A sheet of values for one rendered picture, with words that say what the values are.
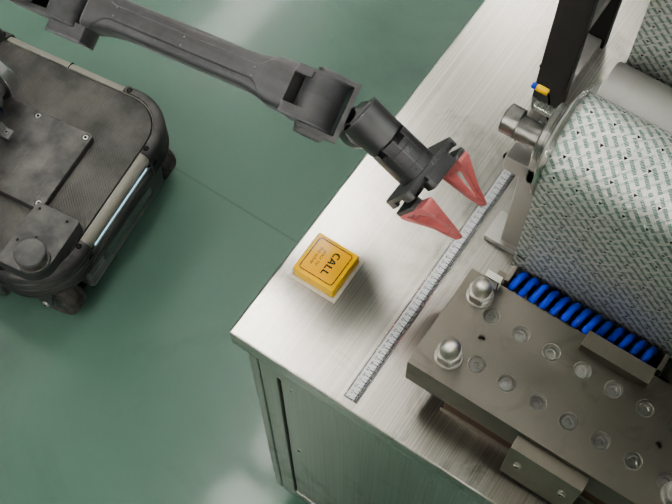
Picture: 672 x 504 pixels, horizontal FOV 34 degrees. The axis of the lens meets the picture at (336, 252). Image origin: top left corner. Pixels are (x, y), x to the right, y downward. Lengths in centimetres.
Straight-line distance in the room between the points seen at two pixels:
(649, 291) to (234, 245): 145
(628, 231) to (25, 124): 163
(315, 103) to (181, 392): 126
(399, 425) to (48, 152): 127
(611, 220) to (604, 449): 30
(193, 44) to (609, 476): 74
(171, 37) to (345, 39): 153
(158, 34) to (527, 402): 66
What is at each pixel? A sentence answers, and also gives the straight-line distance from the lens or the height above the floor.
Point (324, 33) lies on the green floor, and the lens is 294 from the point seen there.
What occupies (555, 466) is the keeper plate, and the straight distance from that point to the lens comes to 138.
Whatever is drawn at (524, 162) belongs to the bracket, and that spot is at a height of 114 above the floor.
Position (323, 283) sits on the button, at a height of 92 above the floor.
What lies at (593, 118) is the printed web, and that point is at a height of 131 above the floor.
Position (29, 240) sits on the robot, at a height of 32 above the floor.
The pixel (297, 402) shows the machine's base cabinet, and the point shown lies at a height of 76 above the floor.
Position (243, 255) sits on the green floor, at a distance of 260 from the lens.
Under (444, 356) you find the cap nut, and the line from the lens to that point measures 137.
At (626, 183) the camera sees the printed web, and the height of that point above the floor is 130.
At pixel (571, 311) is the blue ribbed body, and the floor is 104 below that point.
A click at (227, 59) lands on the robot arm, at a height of 121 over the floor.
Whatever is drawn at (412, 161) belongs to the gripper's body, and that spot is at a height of 117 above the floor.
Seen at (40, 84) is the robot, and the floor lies 24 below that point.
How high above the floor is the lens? 233
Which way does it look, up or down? 64 degrees down
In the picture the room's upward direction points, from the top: 1 degrees counter-clockwise
